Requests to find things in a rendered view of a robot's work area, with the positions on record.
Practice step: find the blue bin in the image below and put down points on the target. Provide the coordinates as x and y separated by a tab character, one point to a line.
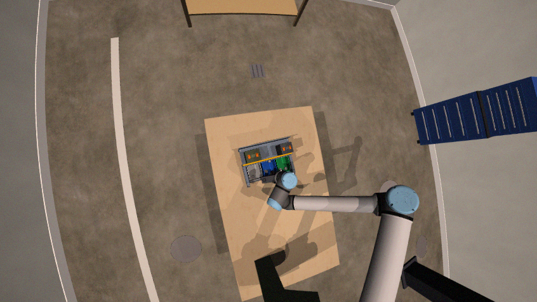
270	166

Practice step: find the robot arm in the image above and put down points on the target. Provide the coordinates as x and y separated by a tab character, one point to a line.
396	208

